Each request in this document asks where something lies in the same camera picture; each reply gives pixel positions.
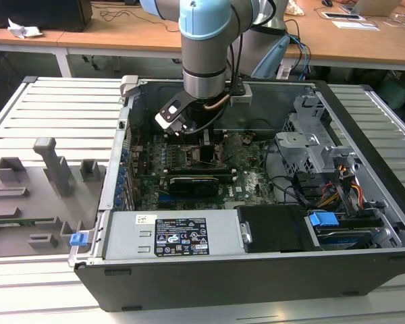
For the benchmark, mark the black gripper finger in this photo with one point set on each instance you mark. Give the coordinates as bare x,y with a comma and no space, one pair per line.
207,155

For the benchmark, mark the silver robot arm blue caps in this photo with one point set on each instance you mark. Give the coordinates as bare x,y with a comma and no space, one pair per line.
202,50

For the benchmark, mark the black RAM slot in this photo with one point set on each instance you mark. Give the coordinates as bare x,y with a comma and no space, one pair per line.
173,135
199,171
199,175

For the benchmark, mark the CPU socket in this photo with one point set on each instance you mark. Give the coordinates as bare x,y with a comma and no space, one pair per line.
189,153

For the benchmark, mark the blue expansion slot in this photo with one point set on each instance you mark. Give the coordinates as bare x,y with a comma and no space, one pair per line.
164,202

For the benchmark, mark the blue slot clip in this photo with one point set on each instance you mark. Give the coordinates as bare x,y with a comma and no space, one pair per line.
118,192
117,203
120,182
121,173
124,154

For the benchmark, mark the black graphics card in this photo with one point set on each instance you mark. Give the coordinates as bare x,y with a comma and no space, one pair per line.
194,187

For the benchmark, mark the round coin battery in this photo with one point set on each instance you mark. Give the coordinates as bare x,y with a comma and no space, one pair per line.
248,137

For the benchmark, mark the green motherboard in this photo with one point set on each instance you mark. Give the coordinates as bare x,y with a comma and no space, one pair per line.
249,189

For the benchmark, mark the grey case latch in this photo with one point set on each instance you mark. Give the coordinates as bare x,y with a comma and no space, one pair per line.
128,84

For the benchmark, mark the silver metal drive cage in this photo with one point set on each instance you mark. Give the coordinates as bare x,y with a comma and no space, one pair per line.
297,145

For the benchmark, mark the pale blue teach pendant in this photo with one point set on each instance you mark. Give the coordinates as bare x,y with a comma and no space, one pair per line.
273,54

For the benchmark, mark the silver power supply with label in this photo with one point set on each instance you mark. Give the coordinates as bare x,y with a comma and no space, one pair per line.
128,236

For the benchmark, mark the wooden desk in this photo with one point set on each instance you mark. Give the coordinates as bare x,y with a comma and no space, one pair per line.
121,37

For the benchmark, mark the black and grey PC case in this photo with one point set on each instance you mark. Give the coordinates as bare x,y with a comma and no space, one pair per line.
222,280

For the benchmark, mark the blue disk carrier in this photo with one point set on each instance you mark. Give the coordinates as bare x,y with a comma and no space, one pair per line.
324,222

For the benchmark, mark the patterned beige cloth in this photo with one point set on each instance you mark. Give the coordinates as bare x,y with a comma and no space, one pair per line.
295,8

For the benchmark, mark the blue case latch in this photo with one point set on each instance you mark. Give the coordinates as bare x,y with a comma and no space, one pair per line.
78,239

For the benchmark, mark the hard disk with blue label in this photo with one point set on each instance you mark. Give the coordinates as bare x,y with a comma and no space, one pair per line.
344,241

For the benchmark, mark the black computer mouse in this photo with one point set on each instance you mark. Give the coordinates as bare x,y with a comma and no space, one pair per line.
327,2

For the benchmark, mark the white tablet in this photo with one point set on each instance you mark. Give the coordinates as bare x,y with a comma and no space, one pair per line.
342,15

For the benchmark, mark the white paper sheet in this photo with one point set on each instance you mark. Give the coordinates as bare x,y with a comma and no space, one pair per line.
356,25

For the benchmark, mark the grey parts rack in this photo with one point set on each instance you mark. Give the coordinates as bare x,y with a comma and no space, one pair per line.
27,202

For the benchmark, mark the green RAM stick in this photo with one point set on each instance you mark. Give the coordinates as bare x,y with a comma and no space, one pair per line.
27,221

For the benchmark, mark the teal chair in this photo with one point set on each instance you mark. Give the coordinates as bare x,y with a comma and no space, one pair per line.
395,91

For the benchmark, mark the black box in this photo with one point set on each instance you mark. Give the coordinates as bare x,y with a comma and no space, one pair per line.
37,13

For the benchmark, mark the crumpled white paper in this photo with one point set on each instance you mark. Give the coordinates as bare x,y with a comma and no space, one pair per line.
23,31

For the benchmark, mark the silver laptop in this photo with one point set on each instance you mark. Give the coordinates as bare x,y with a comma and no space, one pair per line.
374,7

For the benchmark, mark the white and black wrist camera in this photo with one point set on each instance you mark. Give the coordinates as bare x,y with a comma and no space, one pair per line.
172,111

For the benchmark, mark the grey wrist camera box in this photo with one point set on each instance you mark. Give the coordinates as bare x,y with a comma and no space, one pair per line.
241,96

